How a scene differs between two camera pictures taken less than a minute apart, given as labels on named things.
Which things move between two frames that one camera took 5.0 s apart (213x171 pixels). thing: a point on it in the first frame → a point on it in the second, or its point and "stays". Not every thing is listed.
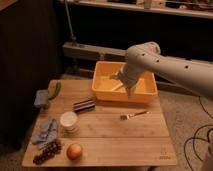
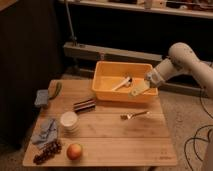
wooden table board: x=76 y=129 stays
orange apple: x=74 y=151 stays
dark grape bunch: x=50 y=150 stays
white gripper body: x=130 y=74 → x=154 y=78
